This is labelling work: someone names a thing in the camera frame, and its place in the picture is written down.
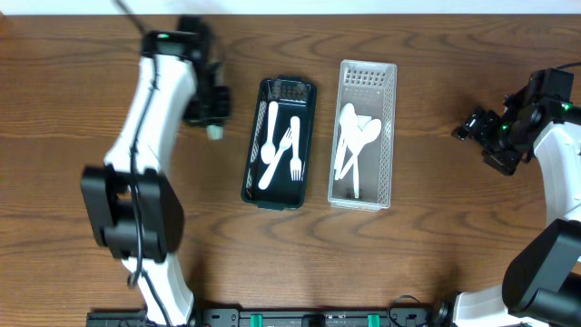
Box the dark green plastic basket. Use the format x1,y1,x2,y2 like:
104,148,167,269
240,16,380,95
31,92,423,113
240,74,319,212

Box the white plastic basket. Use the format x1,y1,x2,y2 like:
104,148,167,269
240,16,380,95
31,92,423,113
328,59,397,212

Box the white plastic spoon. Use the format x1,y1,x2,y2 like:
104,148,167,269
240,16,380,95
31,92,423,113
350,115,371,199
334,103,358,180
336,119,382,180

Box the white plastic fork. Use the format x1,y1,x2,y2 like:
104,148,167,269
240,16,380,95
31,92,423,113
290,116,302,182
258,127,292,190
261,101,279,164

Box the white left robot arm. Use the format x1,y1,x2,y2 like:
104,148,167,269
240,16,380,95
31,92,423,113
81,54,230,326

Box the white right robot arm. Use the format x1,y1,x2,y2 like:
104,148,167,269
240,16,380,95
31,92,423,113
443,102,580,326

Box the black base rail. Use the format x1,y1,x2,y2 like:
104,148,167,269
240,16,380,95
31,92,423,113
85,294,459,327

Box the pale green plastic fork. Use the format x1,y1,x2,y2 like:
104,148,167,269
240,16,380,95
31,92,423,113
206,124,224,141

